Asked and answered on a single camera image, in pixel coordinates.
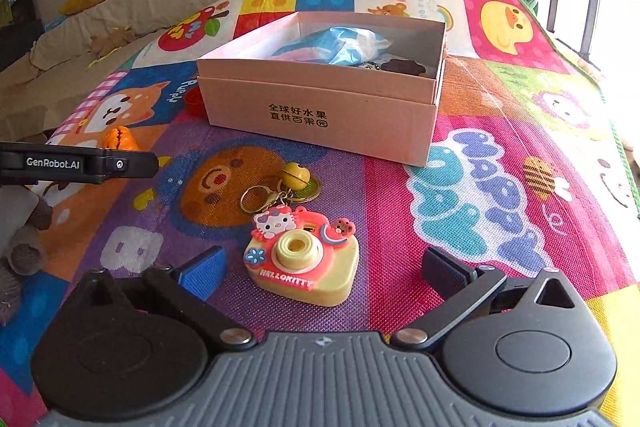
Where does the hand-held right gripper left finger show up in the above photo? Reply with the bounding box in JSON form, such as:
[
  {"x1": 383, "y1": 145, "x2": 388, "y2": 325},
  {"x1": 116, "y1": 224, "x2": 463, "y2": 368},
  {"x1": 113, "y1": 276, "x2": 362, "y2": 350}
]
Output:
[{"x1": 77, "y1": 246, "x2": 258, "y2": 351}]

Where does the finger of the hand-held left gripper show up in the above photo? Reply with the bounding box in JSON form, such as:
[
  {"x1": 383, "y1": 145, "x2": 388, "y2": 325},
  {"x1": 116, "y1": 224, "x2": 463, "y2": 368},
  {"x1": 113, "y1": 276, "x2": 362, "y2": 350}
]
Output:
[{"x1": 102, "y1": 149, "x2": 161, "y2": 180}]

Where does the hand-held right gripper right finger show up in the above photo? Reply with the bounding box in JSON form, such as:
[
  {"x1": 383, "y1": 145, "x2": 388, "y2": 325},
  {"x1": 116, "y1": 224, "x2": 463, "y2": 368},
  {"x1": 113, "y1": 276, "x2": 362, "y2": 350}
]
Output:
[{"x1": 392, "y1": 247, "x2": 578, "y2": 353}]

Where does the pink yellow camera toy keychain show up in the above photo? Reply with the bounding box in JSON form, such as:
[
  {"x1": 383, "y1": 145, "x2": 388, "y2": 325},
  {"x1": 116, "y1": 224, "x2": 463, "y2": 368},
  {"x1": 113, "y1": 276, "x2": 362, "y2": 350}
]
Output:
[{"x1": 239, "y1": 161, "x2": 361, "y2": 308}]

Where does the pink cardboard box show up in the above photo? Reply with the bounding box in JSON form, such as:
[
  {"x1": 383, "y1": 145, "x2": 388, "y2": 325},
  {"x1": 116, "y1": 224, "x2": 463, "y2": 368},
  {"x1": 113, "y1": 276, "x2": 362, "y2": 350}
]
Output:
[{"x1": 196, "y1": 11, "x2": 449, "y2": 168}]

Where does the brown flower toy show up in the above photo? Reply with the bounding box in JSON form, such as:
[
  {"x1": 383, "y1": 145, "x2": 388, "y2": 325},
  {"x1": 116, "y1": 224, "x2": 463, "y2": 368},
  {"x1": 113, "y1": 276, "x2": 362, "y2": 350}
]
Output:
[{"x1": 379, "y1": 58, "x2": 426, "y2": 78}]

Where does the blue white tissue pack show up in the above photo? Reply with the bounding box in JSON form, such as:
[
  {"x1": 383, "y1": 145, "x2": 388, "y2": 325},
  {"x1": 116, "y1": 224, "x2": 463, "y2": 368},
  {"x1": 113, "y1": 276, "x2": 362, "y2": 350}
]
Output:
[{"x1": 270, "y1": 26, "x2": 393, "y2": 68}]

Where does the person's left hand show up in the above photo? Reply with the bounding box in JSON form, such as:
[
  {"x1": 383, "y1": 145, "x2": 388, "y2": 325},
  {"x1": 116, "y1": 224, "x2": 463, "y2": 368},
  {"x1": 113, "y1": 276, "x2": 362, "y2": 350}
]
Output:
[{"x1": 0, "y1": 188, "x2": 53, "y2": 279}]

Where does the orange toy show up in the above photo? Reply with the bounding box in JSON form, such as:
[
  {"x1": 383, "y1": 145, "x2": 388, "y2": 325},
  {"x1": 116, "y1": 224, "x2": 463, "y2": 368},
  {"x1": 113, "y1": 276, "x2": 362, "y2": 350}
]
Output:
[{"x1": 102, "y1": 126, "x2": 139, "y2": 152}]

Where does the red toy bowl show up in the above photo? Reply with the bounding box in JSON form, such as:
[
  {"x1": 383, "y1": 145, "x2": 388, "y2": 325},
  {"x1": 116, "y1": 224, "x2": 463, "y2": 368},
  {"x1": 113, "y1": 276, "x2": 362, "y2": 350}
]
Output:
[{"x1": 183, "y1": 89, "x2": 206, "y2": 118}]

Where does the beige sofa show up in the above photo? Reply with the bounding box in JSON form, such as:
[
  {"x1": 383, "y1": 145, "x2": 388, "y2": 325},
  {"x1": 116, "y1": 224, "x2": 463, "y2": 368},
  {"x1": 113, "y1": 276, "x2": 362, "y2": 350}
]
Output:
[{"x1": 0, "y1": 0, "x2": 346, "y2": 142}]

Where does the dark furniture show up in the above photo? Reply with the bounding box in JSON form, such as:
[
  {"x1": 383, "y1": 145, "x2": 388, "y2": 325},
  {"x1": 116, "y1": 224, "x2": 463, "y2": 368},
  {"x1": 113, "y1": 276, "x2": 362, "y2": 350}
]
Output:
[{"x1": 0, "y1": 0, "x2": 44, "y2": 72}]

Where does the colourful cartoon play mat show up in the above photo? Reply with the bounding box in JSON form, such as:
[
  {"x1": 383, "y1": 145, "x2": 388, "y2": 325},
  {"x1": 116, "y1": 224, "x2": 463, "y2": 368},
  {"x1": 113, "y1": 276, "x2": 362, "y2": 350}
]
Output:
[{"x1": 0, "y1": 0, "x2": 640, "y2": 427}]

